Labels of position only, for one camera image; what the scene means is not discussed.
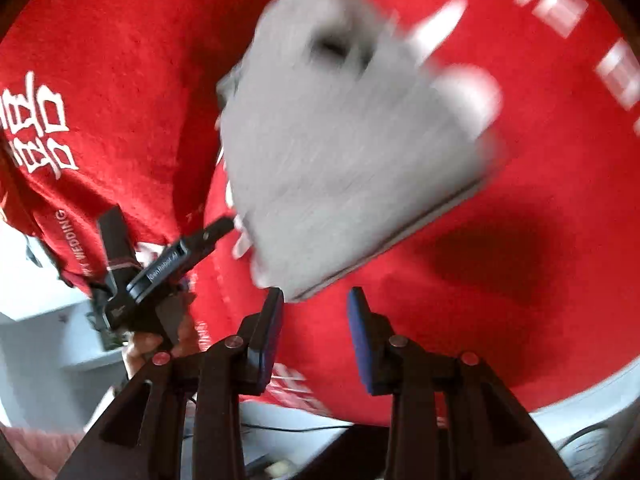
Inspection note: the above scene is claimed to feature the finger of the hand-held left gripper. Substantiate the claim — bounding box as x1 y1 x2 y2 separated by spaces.
182 216 237 257

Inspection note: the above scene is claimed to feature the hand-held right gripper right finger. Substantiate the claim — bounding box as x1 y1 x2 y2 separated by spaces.
347 286 576 480

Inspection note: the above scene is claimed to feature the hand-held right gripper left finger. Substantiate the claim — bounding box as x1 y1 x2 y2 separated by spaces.
55 287 285 480

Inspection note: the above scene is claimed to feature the grey small garment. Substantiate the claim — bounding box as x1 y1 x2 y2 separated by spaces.
215 0 506 303

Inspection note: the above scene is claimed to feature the person's left hand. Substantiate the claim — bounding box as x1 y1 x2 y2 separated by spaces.
122 292 202 380

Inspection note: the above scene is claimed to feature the white furniture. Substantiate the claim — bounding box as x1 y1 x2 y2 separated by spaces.
0 220 128 431

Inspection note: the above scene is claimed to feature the red printed blanket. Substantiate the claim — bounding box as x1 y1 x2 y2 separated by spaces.
0 0 640 428

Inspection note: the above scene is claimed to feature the pink cloth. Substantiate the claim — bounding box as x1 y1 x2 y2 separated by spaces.
0 422 88 480

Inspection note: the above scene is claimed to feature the black cable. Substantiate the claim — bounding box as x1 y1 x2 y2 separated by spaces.
182 417 353 436

